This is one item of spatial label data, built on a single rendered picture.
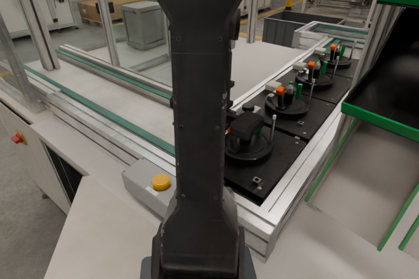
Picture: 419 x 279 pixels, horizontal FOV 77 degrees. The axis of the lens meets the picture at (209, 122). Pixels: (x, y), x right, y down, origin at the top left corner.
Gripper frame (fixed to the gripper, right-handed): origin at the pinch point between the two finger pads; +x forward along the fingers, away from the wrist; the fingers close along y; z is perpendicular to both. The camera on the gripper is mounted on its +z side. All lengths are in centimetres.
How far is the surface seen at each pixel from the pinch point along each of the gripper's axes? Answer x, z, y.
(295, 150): 12.0, -20.4, 11.1
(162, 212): 16.9, 11.5, -5.1
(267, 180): 12.1, -6.5, 10.4
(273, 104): 10.1, -34.8, -2.7
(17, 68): 5, 7, -82
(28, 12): -8, -11, -105
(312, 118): 11.9, -37.9, 8.8
